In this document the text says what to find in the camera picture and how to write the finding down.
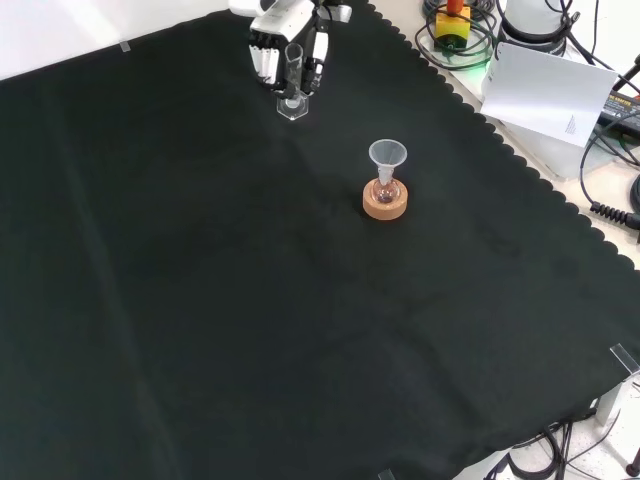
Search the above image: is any clear glass graduated cylinder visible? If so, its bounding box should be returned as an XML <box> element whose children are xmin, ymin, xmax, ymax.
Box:
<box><xmin>275</xmin><ymin>42</ymin><xmax>310</xmax><ymax>121</ymax></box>

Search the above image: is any white table leg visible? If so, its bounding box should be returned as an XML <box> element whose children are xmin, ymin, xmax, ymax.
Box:
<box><xmin>594</xmin><ymin>372</ymin><xmax>640</xmax><ymax>426</ymax></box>

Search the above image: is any black power adapter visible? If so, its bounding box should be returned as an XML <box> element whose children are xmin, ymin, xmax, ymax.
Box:
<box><xmin>598</xmin><ymin>91</ymin><xmax>640</xmax><ymax>127</ymax></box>

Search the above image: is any cork ring stand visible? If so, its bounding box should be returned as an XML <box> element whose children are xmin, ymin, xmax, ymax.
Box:
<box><xmin>361</xmin><ymin>177</ymin><xmax>409</xmax><ymax>221</ymax></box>

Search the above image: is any black table cloth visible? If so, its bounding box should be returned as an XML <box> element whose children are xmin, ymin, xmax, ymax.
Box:
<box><xmin>0</xmin><ymin>0</ymin><xmax>640</xmax><ymax>480</ymax></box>

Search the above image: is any black coiled cable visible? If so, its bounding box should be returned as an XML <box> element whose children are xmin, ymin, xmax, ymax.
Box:
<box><xmin>579</xmin><ymin>117</ymin><xmax>640</xmax><ymax>231</ymax></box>

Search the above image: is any black floor cable bundle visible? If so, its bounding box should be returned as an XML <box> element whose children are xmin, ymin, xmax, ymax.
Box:
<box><xmin>479</xmin><ymin>419</ymin><xmax>640</xmax><ymax>480</ymax></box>

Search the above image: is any green cable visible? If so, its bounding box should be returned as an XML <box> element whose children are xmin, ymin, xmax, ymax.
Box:
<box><xmin>413</xmin><ymin>0</ymin><xmax>501</xmax><ymax>71</ymax></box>

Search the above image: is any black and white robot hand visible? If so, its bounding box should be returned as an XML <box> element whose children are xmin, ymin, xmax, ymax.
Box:
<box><xmin>247</xmin><ymin>0</ymin><xmax>353</xmax><ymax>100</ymax></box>

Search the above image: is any yellow emergency stop button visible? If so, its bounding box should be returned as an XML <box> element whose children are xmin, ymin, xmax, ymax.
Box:
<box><xmin>432</xmin><ymin>0</ymin><xmax>473</xmax><ymax>53</ymax></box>

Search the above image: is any small round-bottom glass flask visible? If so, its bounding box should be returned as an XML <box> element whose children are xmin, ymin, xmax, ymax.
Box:
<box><xmin>374</xmin><ymin>172</ymin><xmax>401</xmax><ymax>205</ymax></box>

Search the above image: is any pale paper board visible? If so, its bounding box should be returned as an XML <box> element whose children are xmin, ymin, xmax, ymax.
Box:
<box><xmin>478</xmin><ymin>41</ymin><xmax>620</xmax><ymax>148</ymax></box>

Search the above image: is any white base box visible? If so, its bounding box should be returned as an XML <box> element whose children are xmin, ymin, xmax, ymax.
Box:
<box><xmin>492</xmin><ymin>117</ymin><xmax>601</xmax><ymax>181</ymax></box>

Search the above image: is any clear plastic funnel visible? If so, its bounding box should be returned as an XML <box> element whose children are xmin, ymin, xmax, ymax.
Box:
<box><xmin>368</xmin><ymin>139</ymin><xmax>409</xmax><ymax>187</ymax></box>

